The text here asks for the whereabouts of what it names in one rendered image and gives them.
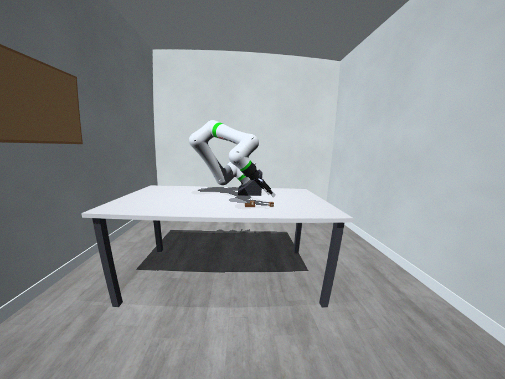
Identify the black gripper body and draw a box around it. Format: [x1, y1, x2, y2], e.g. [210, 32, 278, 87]
[249, 170, 261, 183]

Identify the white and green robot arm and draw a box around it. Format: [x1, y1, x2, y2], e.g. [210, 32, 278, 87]
[189, 120, 259, 186]

